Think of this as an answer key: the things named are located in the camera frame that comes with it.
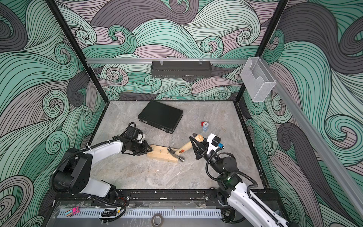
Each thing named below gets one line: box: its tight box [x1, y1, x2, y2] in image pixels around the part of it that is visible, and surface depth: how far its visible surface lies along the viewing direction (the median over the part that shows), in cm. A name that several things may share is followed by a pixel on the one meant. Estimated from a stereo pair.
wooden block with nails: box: [146, 144, 179, 164], surface depth 87 cm
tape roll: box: [151, 213, 164, 227], surface depth 67 cm
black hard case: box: [138, 100, 183, 134], surface depth 106 cm
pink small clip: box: [72, 206, 80, 215], surface depth 70 cm
